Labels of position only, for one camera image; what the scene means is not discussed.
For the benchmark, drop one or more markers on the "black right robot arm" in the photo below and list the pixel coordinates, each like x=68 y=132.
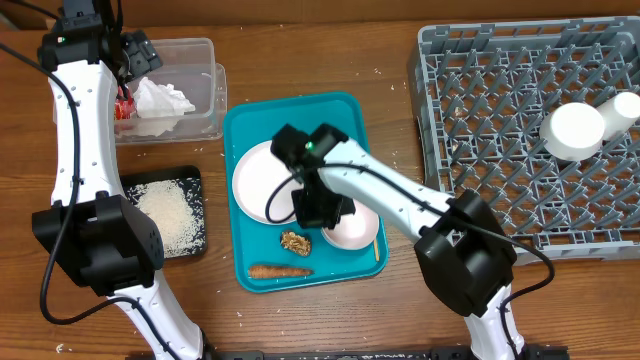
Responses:
x=464 y=256

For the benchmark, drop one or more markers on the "white plate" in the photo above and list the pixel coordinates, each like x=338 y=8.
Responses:
x=256 y=176

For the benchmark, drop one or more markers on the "white paper cup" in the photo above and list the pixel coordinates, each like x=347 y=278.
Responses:
x=619 y=114

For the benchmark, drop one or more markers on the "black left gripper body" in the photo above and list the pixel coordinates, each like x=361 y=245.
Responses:
x=143 y=57

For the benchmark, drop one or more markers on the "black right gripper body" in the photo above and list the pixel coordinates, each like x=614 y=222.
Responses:
x=316 y=208

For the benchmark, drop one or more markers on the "teal plastic tray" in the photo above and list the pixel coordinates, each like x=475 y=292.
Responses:
x=255 y=243

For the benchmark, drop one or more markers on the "pile of rice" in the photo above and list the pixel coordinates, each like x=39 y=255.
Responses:
x=170 y=215

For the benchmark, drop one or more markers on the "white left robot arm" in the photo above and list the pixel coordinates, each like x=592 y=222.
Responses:
x=91 y=231

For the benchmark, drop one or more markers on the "wooden chopstick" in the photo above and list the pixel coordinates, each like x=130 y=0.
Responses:
x=376 y=250

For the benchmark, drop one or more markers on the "pale green bowl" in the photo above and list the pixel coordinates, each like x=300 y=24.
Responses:
x=573 y=132

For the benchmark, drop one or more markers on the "white napkin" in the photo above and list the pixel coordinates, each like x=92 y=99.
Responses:
x=157 y=105

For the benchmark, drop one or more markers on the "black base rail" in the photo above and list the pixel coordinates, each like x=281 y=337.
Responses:
x=458 y=352

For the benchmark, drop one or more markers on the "pink white bowl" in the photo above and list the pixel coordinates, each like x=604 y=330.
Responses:
x=354 y=231

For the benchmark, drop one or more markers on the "orange carrot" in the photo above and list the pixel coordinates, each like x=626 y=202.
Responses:
x=264 y=272

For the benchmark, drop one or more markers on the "clear plastic bin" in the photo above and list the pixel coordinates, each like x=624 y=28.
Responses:
x=189 y=64

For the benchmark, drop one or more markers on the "brown food scrap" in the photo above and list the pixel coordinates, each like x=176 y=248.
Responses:
x=296 y=243

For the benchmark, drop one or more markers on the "black tray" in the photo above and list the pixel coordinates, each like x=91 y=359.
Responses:
x=195 y=175

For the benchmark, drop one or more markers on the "red snack wrapper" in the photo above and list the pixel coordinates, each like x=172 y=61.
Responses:
x=124 y=104

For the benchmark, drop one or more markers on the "grey dish rack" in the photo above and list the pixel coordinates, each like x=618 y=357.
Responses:
x=480 y=92

